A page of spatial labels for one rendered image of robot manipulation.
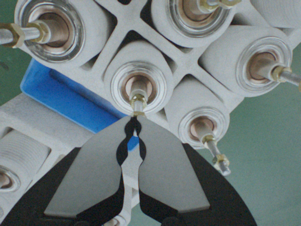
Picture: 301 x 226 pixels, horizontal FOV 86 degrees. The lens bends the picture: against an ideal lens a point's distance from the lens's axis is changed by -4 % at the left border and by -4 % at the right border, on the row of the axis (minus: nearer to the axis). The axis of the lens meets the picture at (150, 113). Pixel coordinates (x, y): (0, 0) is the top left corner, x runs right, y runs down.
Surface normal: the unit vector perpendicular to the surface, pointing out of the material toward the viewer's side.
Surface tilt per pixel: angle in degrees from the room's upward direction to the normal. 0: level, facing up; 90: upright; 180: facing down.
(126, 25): 0
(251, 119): 0
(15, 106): 90
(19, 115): 90
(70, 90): 88
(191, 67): 0
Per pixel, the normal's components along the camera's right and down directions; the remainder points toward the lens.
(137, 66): 0.04, 0.55
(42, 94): 0.62, -0.69
